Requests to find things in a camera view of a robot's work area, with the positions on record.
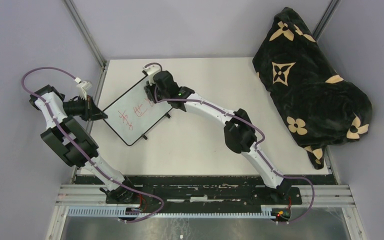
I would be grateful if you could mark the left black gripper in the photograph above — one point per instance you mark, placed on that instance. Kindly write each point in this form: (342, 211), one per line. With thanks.
(91, 111)

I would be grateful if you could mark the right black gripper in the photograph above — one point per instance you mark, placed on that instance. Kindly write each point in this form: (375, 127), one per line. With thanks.
(150, 86)

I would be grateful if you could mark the small black-framed whiteboard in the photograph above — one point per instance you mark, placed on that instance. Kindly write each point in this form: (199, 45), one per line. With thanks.
(132, 114)

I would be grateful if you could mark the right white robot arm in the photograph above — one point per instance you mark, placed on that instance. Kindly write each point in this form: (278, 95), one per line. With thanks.
(239, 132)

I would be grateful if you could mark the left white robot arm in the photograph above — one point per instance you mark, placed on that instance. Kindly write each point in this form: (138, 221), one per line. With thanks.
(73, 144)

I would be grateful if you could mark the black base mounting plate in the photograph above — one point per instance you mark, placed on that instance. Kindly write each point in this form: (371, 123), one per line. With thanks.
(211, 194)

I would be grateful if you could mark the black floral blanket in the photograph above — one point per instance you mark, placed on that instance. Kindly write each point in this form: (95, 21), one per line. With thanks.
(318, 106)

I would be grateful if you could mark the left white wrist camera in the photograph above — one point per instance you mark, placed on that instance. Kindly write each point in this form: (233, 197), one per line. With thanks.
(83, 87)

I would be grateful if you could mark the left aluminium corner post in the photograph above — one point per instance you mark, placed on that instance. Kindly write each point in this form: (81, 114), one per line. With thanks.
(85, 32)

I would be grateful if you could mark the aluminium corner post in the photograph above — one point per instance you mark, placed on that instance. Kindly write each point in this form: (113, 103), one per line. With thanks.
(325, 18)
(85, 32)

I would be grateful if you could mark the blue-grey cable duct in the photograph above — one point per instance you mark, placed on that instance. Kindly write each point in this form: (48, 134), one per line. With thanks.
(123, 212)

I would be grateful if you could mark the right aluminium corner post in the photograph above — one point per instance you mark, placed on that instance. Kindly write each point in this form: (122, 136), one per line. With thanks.
(325, 18)

